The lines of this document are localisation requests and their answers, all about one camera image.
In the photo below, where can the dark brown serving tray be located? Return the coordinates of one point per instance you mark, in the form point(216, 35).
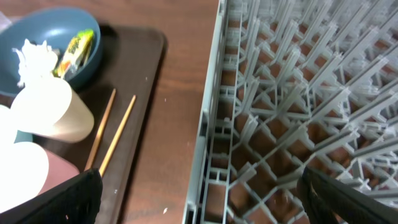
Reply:
point(129, 64)

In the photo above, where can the left wooden chopstick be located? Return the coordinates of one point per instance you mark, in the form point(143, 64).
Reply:
point(100, 131)

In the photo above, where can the wooden chopstick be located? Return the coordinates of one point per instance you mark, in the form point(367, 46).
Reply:
point(100, 131)
point(115, 140)

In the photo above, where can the cream paper cup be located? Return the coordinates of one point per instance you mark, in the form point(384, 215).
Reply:
point(52, 109)

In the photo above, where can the dark blue bowl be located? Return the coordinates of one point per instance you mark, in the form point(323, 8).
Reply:
point(57, 26)

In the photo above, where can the grey dishwasher rack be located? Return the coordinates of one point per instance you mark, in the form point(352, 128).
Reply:
point(295, 84)

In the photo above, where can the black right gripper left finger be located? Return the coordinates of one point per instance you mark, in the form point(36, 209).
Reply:
point(76, 200)

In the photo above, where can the right wooden chopstick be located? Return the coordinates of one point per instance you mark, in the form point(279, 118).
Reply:
point(115, 140)

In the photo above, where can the yellow green snack wrapper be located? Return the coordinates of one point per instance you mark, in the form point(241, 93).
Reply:
point(76, 54)

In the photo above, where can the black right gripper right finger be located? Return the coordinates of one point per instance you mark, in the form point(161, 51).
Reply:
point(325, 200)

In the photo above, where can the crumpled white tissue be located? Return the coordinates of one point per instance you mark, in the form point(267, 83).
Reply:
point(35, 61)

